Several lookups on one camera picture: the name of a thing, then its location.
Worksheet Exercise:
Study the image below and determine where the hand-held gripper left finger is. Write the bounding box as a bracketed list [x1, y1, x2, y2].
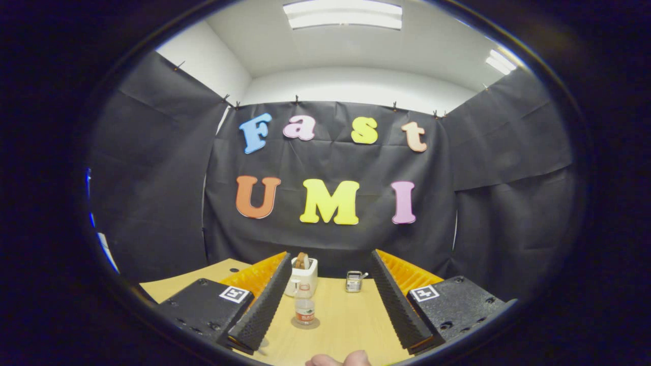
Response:
[154, 251, 293, 355]

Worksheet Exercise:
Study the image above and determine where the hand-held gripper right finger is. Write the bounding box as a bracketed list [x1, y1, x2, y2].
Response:
[370, 249, 518, 355]

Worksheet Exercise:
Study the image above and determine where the clear plastic bottle red label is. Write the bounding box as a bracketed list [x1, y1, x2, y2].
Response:
[294, 284, 316, 326]

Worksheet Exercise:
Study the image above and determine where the wooden table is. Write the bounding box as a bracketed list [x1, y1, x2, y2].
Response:
[140, 258, 423, 365]

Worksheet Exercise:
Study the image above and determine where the white toaster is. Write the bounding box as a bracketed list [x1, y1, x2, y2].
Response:
[284, 257, 319, 298]

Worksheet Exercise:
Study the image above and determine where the black backdrop cloth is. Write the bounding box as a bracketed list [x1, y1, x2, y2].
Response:
[89, 51, 575, 300]

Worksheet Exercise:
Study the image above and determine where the small ceiling light panel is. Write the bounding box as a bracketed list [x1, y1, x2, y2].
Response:
[485, 49, 517, 76]

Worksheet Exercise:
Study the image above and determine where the large ceiling light panel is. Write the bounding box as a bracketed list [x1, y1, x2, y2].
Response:
[283, 0, 403, 30]

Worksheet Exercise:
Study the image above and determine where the small metal wire rack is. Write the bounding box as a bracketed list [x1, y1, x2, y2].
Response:
[345, 270, 368, 293]

